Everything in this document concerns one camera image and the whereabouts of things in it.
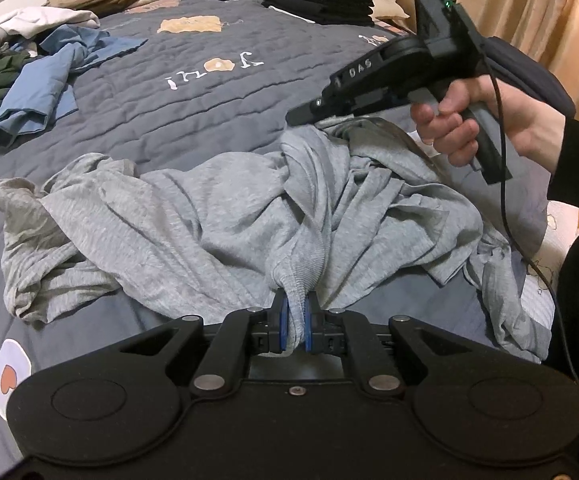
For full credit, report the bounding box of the navy folded garment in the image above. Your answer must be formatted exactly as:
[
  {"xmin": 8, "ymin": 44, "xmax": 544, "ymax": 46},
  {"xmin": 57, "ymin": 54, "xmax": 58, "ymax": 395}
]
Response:
[{"xmin": 479, "ymin": 37, "xmax": 577, "ymax": 116}]

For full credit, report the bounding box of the stack of black folded clothes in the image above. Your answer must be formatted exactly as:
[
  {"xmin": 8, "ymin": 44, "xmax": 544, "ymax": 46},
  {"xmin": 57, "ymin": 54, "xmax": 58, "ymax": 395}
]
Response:
[{"xmin": 262, "ymin": 0, "xmax": 380, "ymax": 28}]

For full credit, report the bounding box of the white garment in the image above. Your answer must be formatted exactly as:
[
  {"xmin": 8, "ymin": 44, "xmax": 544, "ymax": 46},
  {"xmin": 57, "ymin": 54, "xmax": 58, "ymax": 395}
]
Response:
[{"xmin": 0, "ymin": 7, "xmax": 100, "ymax": 58}]

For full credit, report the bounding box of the printed cream bed sheet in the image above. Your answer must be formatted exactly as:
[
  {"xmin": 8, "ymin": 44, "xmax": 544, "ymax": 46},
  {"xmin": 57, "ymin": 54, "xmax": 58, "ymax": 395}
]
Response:
[{"xmin": 517, "ymin": 200, "xmax": 579, "ymax": 321}]

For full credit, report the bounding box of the grey quilted bedspread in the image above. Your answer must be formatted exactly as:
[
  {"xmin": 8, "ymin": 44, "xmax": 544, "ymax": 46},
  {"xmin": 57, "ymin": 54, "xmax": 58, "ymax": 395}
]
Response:
[{"xmin": 0, "ymin": 0, "xmax": 579, "ymax": 461}]

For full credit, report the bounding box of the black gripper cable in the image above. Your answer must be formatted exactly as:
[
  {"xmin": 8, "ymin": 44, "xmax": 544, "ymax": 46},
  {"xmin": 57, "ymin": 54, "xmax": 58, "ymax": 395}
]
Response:
[{"xmin": 469, "ymin": 30, "xmax": 579, "ymax": 406}]

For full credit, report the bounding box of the grey long-sleeved shirt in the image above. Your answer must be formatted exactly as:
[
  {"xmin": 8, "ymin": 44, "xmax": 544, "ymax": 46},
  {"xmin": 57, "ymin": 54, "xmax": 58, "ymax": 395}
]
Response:
[{"xmin": 0, "ymin": 125, "xmax": 553, "ymax": 363}]

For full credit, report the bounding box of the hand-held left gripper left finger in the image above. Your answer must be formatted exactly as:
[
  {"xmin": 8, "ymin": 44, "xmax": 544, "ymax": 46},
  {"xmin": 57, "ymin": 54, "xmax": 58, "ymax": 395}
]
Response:
[{"xmin": 118, "ymin": 296, "xmax": 293, "ymax": 396}]

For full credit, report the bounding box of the blue shirt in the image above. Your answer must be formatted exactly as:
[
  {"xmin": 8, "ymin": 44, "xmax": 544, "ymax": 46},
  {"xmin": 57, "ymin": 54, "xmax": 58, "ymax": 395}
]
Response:
[{"xmin": 0, "ymin": 25, "xmax": 149, "ymax": 156}]

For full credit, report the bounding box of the beige curtain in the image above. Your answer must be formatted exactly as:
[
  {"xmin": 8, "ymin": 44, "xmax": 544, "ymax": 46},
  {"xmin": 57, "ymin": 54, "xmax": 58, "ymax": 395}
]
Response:
[{"xmin": 383, "ymin": 0, "xmax": 579, "ymax": 136}]

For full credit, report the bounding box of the person's right hand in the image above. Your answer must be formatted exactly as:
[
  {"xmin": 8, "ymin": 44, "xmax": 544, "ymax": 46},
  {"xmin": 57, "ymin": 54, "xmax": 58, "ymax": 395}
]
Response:
[{"xmin": 410, "ymin": 80, "xmax": 567, "ymax": 173}]

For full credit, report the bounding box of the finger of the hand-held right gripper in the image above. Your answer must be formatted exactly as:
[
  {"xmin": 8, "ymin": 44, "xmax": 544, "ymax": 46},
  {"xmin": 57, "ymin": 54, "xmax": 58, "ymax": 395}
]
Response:
[{"xmin": 286, "ymin": 91, "xmax": 410, "ymax": 127}]

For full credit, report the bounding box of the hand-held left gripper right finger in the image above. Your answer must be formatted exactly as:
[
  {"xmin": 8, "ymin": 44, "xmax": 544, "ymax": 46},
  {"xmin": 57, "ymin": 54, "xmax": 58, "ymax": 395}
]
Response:
[{"xmin": 302, "ymin": 296, "xmax": 465, "ymax": 396}]

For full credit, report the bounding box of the cream pillow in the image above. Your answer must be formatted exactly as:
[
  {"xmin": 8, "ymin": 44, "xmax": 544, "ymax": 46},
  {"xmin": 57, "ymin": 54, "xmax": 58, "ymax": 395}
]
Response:
[{"xmin": 373, "ymin": 0, "xmax": 411, "ymax": 22}]

